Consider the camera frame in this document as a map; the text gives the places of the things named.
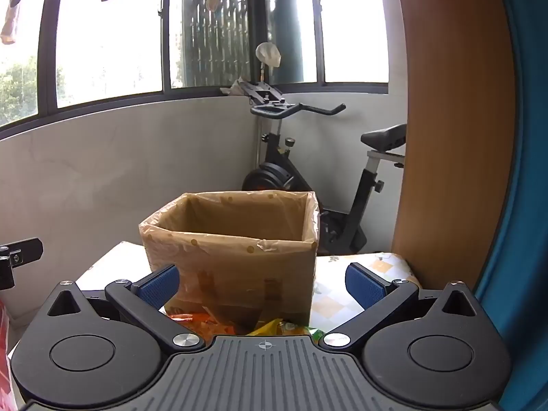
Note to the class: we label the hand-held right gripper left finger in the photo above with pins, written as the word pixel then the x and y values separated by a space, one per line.
pixel 156 287

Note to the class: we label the blue curtain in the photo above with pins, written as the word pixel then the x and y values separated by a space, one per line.
pixel 526 180

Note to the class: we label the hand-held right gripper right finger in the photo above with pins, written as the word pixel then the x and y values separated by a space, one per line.
pixel 364 284

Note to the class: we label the orange snack packet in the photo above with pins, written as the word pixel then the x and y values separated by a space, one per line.
pixel 197 321

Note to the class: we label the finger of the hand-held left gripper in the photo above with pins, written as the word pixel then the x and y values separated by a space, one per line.
pixel 25 250

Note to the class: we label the beige hanging cloth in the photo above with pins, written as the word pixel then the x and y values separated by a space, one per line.
pixel 10 13

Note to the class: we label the yellow snack packet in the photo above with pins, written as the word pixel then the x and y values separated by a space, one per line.
pixel 274 327

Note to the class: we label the green snack packet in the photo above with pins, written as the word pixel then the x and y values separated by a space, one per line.
pixel 317 333

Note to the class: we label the red cloth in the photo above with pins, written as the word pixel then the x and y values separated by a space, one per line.
pixel 5 351

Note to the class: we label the wooden board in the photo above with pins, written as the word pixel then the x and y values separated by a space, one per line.
pixel 454 137

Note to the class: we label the metal window grille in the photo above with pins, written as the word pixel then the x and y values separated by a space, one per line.
pixel 222 43

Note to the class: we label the black window frame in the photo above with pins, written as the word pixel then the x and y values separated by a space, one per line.
pixel 47 51

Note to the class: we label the white plastic bag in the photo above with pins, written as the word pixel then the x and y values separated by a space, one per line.
pixel 267 55

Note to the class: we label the black exercise bike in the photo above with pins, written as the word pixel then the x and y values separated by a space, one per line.
pixel 274 177

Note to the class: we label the plastic-lined cardboard box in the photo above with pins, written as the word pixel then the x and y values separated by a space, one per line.
pixel 239 274

